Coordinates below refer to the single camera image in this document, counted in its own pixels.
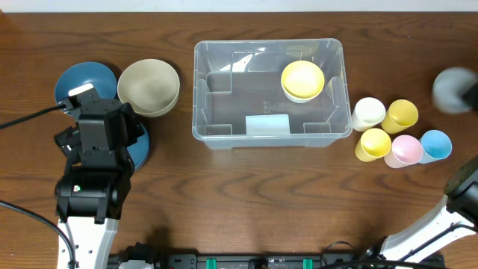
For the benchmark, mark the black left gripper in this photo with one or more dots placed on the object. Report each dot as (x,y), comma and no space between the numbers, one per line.
(131,125)

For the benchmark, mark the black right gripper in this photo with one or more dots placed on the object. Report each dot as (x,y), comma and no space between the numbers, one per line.
(470,97)

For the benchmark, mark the grey bowl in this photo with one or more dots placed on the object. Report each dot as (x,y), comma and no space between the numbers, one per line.
(448,88)

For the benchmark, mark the light blue cup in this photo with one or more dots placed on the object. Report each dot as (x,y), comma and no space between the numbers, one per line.
(436,146)

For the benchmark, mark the yellow cup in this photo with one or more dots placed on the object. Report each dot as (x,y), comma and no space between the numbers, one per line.
(400,115)
(373,144)

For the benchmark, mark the white cup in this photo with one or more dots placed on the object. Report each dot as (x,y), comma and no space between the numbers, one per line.
(367,113)

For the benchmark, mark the white bowl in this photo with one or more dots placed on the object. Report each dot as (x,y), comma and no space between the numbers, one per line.
(297,99)

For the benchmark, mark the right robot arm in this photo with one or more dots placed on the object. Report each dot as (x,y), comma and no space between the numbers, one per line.
(455,216)

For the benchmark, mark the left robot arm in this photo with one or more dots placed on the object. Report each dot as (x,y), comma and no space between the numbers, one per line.
(97,176)

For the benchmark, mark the dark blue plate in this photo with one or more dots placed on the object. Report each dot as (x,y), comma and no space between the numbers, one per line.
(95,73)
(139,151)

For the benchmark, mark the beige bowl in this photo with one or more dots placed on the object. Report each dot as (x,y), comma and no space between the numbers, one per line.
(150,86)

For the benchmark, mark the pink cup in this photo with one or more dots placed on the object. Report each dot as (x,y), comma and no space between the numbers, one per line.
(405,151)

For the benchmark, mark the clear plastic storage bin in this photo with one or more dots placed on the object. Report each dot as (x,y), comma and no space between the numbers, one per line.
(238,99)

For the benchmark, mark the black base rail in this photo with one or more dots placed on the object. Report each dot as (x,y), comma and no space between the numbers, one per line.
(144,256)

